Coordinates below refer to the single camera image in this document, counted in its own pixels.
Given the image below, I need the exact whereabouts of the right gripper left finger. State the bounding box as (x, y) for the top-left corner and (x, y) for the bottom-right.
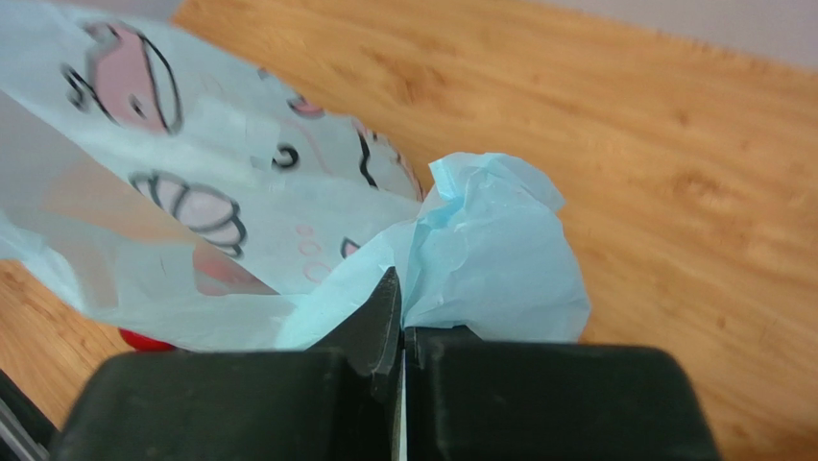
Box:
(50, 269), (401, 460)

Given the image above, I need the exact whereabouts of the light blue plastic bag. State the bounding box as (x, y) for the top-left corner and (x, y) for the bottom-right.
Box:
(1, 1), (590, 351)

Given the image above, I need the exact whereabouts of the red apple right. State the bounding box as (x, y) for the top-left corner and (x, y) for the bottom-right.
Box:
(118, 328), (176, 352)

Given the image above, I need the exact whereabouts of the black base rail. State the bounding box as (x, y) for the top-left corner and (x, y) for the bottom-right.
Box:
(1, 372), (58, 460)

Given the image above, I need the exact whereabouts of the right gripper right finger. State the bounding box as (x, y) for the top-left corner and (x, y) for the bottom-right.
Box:
(404, 328), (721, 460)

